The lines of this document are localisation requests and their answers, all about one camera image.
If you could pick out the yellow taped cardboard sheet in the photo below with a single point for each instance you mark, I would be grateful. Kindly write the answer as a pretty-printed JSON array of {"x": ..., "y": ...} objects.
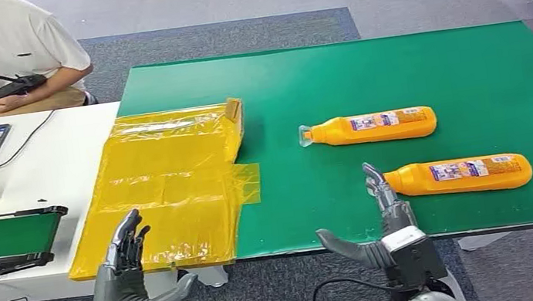
[{"x": 169, "y": 157}]

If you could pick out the person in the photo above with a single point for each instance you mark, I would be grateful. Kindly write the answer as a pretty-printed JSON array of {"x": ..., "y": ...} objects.
[{"x": 9, "y": 38}]

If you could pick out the white table foot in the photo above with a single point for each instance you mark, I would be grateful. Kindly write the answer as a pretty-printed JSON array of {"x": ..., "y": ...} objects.
[
  {"x": 482, "y": 241},
  {"x": 213, "y": 276}
]

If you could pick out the black remote controller with antennas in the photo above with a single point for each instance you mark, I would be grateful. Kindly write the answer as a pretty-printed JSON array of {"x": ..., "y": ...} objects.
[{"x": 18, "y": 85}]

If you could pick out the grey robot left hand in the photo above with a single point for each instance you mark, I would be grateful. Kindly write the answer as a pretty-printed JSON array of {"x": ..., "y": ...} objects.
[{"x": 120, "y": 292}]

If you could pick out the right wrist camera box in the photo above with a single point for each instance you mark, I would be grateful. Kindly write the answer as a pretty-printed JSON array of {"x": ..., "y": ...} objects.
[{"x": 414, "y": 256}]

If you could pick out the green belt conveyor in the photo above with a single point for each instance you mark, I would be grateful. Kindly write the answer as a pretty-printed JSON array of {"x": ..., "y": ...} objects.
[{"x": 0, "y": 238}]

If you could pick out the orange bottle with blue label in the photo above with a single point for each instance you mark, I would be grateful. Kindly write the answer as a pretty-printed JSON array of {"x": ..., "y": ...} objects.
[
  {"x": 461, "y": 180},
  {"x": 372, "y": 133}
]

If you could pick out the green table mat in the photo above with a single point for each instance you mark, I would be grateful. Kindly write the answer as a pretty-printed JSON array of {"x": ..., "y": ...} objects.
[{"x": 391, "y": 76}]

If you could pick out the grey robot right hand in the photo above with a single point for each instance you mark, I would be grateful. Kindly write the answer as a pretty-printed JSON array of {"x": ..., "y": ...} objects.
[{"x": 393, "y": 215}]

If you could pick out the person's left hand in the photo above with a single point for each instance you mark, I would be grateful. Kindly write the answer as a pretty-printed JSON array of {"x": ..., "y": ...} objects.
[{"x": 2, "y": 104}]

